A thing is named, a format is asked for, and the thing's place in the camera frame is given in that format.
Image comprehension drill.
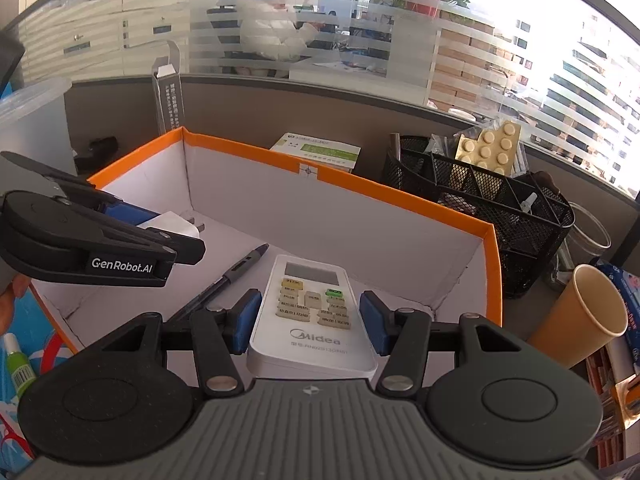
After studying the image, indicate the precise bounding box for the orange cardboard box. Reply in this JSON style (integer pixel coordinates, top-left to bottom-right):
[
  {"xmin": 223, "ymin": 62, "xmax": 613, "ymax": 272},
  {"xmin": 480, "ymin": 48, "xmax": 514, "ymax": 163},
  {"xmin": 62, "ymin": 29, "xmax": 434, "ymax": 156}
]
[{"xmin": 32, "ymin": 129, "xmax": 502, "ymax": 352}]

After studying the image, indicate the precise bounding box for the anime printed desk mat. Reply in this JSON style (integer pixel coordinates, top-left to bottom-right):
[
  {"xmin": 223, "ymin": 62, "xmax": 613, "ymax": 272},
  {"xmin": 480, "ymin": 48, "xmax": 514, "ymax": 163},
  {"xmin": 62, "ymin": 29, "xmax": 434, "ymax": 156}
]
[{"xmin": 1, "ymin": 289, "xmax": 75, "ymax": 479}]

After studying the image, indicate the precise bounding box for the person's left hand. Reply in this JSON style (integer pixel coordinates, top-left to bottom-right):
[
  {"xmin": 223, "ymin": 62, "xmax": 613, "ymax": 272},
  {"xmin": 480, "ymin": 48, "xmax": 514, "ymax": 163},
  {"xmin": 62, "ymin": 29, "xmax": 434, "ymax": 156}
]
[{"xmin": 0, "ymin": 274, "xmax": 32, "ymax": 335}]

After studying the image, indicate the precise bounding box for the black mesh desk organizer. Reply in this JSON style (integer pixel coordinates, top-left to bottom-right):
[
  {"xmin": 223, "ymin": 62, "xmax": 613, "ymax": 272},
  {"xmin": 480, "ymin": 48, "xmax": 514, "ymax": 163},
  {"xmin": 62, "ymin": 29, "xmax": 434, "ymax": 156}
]
[{"xmin": 382, "ymin": 136, "xmax": 575, "ymax": 299}]

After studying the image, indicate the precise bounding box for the black pen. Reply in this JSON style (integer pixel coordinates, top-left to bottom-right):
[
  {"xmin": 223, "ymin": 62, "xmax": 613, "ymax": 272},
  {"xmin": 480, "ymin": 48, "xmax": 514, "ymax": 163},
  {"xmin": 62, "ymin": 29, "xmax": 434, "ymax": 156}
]
[{"xmin": 168, "ymin": 244, "xmax": 270, "ymax": 323}]

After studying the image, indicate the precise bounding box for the Starbucks frosted plastic cup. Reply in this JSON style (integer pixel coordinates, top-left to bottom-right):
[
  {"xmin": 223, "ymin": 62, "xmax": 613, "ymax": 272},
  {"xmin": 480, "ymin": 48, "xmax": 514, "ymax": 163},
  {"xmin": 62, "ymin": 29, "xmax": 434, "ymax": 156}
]
[{"xmin": 0, "ymin": 77, "xmax": 77, "ymax": 176}]

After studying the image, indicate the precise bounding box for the white power adapter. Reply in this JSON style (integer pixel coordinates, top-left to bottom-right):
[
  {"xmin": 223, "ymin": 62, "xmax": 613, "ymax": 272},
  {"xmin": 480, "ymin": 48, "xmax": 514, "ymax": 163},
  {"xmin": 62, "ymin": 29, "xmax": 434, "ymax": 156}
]
[{"xmin": 139, "ymin": 211, "xmax": 201, "ymax": 238}]

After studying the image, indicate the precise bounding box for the green tube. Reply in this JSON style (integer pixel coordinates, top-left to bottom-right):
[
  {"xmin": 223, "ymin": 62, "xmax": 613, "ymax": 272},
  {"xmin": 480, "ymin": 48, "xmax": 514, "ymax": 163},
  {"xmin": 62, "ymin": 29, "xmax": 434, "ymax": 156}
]
[{"xmin": 2, "ymin": 333, "xmax": 37, "ymax": 398}]

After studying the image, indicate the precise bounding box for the small grey carton box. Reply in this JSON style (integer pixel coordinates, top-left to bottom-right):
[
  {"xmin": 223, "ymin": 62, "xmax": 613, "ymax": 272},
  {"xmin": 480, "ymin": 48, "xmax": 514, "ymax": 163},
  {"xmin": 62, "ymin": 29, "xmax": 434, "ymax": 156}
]
[{"xmin": 152, "ymin": 40, "xmax": 184, "ymax": 134}]

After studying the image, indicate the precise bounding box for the beige paper cup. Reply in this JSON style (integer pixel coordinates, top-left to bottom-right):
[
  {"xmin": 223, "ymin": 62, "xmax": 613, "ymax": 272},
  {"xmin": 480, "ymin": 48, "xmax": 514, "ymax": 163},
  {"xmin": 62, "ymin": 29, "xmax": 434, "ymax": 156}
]
[{"xmin": 527, "ymin": 264, "xmax": 628, "ymax": 368}]

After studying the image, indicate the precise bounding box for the yellow building block plate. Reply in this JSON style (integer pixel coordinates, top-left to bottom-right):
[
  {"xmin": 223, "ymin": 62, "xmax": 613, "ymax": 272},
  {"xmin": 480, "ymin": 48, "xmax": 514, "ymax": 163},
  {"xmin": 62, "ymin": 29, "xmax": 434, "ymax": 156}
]
[{"xmin": 454, "ymin": 122, "xmax": 521, "ymax": 176}]

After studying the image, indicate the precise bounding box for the green white medicine box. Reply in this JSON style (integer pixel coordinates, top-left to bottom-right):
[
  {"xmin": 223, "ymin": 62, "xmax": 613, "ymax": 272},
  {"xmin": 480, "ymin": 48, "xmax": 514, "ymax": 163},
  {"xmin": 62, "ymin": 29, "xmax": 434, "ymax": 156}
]
[{"xmin": 270, "ymin": 132, "xmax": 361, "ymax": 172}]

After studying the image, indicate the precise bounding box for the white Midea remote control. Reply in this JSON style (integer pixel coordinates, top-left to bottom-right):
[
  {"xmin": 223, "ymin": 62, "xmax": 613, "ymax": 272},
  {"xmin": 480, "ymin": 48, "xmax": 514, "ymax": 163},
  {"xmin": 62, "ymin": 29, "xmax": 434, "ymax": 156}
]
[{"xmin": 246, "ymin": 255, "xmax": 378, "ymax": 379}]

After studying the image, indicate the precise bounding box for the person in white coat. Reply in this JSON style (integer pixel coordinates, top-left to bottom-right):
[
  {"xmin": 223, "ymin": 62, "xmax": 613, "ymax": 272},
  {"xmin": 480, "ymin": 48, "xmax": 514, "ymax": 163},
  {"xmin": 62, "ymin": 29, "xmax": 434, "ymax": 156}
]
[{"xmin": 235, "ymin": 0, "xmax": 322, "ymax": 62}]

